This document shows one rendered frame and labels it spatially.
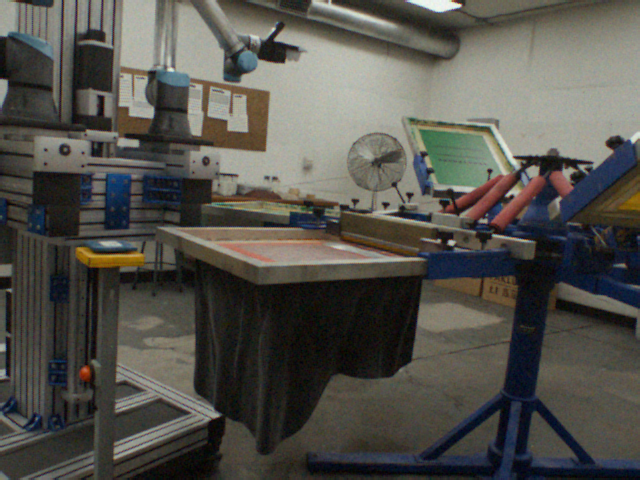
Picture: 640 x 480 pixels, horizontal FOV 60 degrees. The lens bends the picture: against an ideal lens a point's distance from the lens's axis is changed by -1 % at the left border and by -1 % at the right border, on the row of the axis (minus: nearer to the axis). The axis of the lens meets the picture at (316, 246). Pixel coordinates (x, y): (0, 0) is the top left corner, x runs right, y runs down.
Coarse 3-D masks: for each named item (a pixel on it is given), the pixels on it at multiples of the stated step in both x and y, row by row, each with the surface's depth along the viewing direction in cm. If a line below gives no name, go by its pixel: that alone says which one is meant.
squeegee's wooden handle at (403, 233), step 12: (348, 216) 179; (360, 216) 174; (372, 216) 171; (348, 228) 179; (360, 228) 174; (372, 228) 170; (384, 228) 165; (396, 228) 161; (408, 228) 157; (420, 228) 153; (432, 228) 150; (384, 240) 165; (396, 240) 161; (408, 240) 157
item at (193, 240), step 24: (168, 240) 148; (192, 240) 136; (216, 240) 164; (240, 240) 168; (264, 240) 173; (216, 264) 125; (240, 264) 116; (264, 264) 112; (288, 264) 114; (312, 264) 117; (336, 264) 121; (360, 264) 125; (384, 264) 130; (408, 264) 134
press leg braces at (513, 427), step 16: (496, 400) 224; (480, 416) 224; (512, 416) 216; (544, 416) 227; (448, 432) 228; (464, 432) 225; (512, 432) 212; (560, 432) 229; (432, 448) 226; (448, 448) 225; (512, 448) 208; (576, 448) 231; (512, 464) 204; (592, 464) 232
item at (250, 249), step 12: (240, 252) 146; (252, 252) 148; (264, 252) 149; (276, 252) 151; (288, 252) 153; (300, 252) 155; (312, 252) 157; (324, 252) 159; (336, 252) 161; (348, 252) 163
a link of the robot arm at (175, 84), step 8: (160, 72) 189; (168, 72) 188; (176, 72) 189; (160, 80) 189; (168, 80) 188; (176, 80) 189; (184, 80) 191; (152, 88) 196; (160, 88) 189; (168, 88) 189; (176, 88) 189; (184, 88) 191; (152, 96) 198; (160, 96) 190; (168, 96) 189; (176, 96) 190; (184, 96) 192; (160, 104) 190; (168, 104) 189; (176, 104) 190; (184, 104) 192
